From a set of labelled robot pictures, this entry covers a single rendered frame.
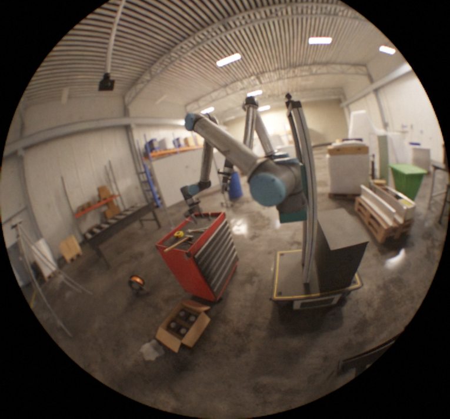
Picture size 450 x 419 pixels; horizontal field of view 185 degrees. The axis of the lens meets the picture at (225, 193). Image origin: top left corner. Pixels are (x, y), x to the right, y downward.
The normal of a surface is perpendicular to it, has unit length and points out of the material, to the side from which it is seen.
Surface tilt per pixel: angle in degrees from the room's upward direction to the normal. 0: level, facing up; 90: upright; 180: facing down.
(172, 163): 90
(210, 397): 0
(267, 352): 0
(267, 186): 94
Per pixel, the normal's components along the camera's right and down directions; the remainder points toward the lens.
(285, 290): -0.26, -0.93
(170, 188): 0.63, 0.04
